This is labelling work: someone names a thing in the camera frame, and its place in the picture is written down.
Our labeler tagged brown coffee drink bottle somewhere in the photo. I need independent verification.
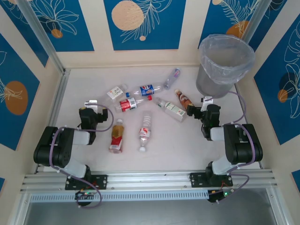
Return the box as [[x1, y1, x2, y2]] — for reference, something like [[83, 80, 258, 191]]
[[174, 89, 195, 111]]

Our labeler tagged green white label clear bottle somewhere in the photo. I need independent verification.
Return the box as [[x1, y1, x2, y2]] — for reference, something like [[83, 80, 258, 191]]
[[154, 97, 188, 123]]

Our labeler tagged white green label square bottle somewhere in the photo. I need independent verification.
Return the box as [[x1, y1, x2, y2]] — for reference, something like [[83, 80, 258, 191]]
[[106, 84, 128, 103]]

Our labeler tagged amber tea bottle red label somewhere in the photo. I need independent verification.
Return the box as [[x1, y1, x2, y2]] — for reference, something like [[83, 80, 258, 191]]
[[108, 119, 125, 155]]

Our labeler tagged red label red cap bottle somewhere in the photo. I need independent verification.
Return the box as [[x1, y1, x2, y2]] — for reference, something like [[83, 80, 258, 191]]
[[114, 95, 153, 113]]

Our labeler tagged clear red label water bottle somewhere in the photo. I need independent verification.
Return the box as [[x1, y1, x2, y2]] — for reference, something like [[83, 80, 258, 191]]
[[137, 110, 153, 153]]

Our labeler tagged blue label cola bottle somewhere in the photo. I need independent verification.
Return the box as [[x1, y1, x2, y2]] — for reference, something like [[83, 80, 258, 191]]
[[125, 82, 165, 98]]

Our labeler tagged grey waste bin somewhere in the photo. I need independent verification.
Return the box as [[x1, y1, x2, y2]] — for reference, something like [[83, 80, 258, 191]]
[[195, 62, 235, 99]]

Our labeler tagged grey trash bin with liner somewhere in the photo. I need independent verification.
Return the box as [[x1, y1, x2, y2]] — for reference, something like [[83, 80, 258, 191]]
[[198, 34, 256, 85]]

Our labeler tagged small blue label water bottle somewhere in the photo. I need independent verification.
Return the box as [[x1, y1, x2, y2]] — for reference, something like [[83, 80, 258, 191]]
[[163, 67, 181, 91]]

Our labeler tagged left small controller board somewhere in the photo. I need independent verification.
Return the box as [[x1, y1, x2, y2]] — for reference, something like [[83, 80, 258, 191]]
[[75, 190, 97, 200]]

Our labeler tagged small controller board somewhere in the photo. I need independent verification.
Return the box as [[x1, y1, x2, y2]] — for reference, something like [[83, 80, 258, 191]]
[[207, 188, 235, 204], [75, 190, 97, 200]]

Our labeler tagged right small controller board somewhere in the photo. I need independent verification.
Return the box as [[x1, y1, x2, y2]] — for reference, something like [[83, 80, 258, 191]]
[[207, 188, 235, 204]]

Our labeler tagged grey metal shelf panel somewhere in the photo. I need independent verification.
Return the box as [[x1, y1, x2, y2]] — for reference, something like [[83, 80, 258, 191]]
[[23, 200, 278, 225]]

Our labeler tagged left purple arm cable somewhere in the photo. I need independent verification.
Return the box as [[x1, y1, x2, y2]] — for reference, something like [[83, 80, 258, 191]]
[[50, 104, 115, 209]]

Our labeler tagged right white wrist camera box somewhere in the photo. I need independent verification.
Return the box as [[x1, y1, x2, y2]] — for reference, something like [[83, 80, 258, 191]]
[[201, 96, 214, 111]]

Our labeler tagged left aluminium side rail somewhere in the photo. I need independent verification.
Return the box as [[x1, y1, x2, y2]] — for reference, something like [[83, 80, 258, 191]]
[[35, 68, 71, 174]]

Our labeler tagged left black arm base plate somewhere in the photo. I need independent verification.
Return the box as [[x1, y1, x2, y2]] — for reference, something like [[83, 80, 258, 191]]
[[65, 174, 108, 190]]

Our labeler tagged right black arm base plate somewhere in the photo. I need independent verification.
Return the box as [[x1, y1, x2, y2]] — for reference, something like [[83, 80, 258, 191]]
[[189, 172, 234, 188]]

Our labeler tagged aluminium mounting rail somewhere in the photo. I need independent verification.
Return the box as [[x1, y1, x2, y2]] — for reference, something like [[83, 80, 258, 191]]
[[20, 170, 278, 193]]

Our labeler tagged grey slotted cable duct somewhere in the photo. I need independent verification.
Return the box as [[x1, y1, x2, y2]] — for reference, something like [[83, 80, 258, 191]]
[[29, 189, 210, 203]]

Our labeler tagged left aluminium frame post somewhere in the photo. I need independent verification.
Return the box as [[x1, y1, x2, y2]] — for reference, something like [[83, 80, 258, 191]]
[[16, 0, 66, 74]]

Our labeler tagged aluminium frame post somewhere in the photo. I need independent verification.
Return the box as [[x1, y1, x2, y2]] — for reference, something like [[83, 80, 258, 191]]
[[16, 0, 66, 74], [242, 0, 270, 44]]

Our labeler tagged right aluminium frame post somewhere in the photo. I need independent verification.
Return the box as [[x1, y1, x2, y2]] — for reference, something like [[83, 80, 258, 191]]
[[242, 0, 270, 44]]

